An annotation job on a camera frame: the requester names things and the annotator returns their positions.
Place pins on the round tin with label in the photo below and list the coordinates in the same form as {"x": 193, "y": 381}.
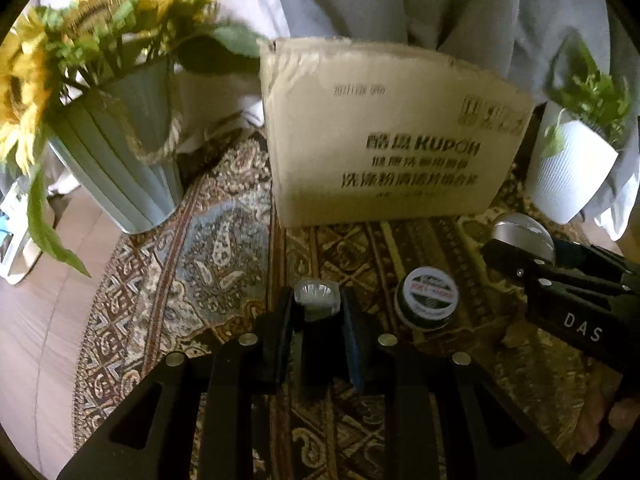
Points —
{"x": 426, "y": 297}

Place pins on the pale green ribbed vase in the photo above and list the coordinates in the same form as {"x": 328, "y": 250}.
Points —
{"x": 125, "y": 160}

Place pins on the silver metal bowl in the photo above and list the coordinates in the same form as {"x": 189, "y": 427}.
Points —
{"x": 522, "y": 232}

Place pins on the sunflower bouquet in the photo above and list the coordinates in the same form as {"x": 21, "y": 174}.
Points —
{"x": 100, "y": 15}

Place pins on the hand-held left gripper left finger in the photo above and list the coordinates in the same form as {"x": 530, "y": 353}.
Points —
{"x": 280, "y": 340}

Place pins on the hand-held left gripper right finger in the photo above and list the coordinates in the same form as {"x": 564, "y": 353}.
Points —
{"x": 352, "y": 350}

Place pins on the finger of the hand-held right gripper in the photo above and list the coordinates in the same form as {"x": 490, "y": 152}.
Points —
{"x": 540, "y": 280}
{"x": 600, "y": 265}

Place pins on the patterned fringed table cloth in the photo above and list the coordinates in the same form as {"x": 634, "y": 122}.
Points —
{"x": 200, "y": 270}

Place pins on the cardboard box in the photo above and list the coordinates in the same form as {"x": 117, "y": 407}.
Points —
{"x": 380, "y": 135}

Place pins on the green plant in white pot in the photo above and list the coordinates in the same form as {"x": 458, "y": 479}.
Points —
{"x": 570, "y": 160}

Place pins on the person's right hand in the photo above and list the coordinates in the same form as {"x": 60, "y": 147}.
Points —
{"x": 622, "y": 412}

